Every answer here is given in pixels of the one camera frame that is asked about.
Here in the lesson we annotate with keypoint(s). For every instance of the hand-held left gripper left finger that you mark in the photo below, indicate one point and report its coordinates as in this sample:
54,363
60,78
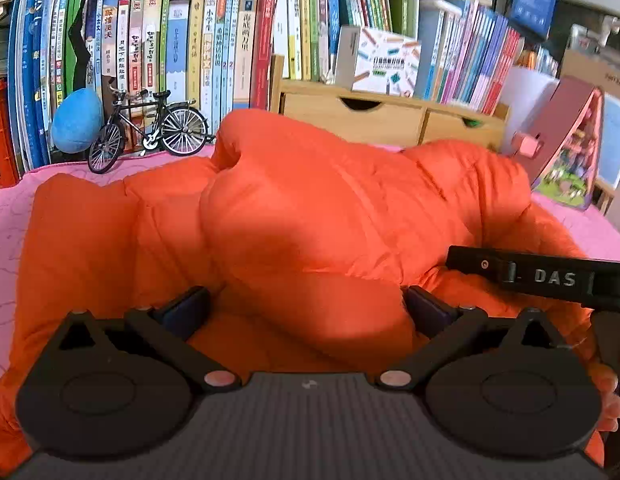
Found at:
182,310

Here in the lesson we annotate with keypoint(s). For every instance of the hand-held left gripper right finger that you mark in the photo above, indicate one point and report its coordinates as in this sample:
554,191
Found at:
430,310

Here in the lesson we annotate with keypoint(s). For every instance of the orange puffer jacket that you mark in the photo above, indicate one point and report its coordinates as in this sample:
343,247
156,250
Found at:
315,210

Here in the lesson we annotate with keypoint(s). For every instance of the person's right hand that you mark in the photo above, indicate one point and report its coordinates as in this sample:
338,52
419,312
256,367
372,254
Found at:
610,400

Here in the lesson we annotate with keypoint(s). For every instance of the wooden rack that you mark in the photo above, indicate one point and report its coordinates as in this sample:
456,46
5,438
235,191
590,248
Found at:
606,195

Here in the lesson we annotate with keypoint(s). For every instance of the pink triangular toy house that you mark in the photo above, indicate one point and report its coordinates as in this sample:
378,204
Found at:
565,150

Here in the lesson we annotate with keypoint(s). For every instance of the blue framed board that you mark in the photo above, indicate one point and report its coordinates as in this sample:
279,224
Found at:
615,140

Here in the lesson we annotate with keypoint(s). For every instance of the black toy bicycle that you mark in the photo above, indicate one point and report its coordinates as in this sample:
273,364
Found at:
149,130

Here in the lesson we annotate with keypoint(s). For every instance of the wooden drawer organizer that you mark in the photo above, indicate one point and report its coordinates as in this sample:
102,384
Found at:
390,120

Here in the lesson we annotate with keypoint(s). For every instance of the brown cardboard box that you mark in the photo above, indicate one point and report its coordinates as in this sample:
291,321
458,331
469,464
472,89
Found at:
597,67

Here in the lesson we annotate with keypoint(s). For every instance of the blue plush ball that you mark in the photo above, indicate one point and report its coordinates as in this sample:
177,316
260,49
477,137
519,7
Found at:
77,120

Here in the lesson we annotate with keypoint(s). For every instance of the row of pastel spine books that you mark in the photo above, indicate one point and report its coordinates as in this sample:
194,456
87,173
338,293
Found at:
470,55

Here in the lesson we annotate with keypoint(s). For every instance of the white box with colourful print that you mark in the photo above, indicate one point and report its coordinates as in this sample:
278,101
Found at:
387,62

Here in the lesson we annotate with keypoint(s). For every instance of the red plastic crate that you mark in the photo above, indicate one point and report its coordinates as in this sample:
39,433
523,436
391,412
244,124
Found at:
0,135

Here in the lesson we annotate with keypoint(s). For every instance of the row of tall upright books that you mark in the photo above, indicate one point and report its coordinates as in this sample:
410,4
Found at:
189,45

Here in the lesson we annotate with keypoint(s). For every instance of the row of green spine books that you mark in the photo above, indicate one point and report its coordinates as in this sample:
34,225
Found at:
335,15

